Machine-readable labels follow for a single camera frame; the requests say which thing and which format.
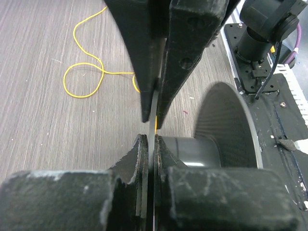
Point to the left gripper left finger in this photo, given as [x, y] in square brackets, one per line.
[79, 200]

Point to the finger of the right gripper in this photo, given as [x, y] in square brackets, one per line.
[140, 23]
[192, 25]

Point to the white slotted cable duct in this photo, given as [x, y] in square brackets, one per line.
[295, 90]

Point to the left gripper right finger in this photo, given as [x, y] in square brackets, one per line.
[229, 192]

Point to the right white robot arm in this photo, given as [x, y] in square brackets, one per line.
[165, 40]

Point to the grey perforated cable spool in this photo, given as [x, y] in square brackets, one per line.
[223, 116]

